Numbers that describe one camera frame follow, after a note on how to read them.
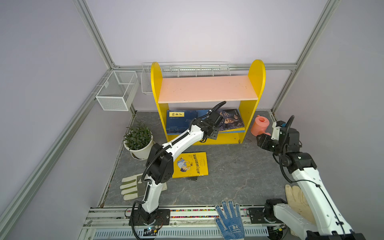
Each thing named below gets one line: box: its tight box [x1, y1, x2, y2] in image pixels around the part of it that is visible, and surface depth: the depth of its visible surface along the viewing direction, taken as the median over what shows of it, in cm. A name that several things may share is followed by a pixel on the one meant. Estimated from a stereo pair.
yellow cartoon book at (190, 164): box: [172, 152, 209, 179], surface depth 89 cm
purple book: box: [218, 108, 245, 132], surface depth 94 cm
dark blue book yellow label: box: [166, 110, 199, 134], surface depth 91 cm
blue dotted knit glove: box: [215, 200, 245, 240], surface depth 74 cm
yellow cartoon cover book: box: [217, 127, 246, 135], surface depth 92 cm
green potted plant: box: [122, 121, 152, 150], surface depth 87 cm
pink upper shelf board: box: [158, 75, 259, 104], surface depth 77 cm
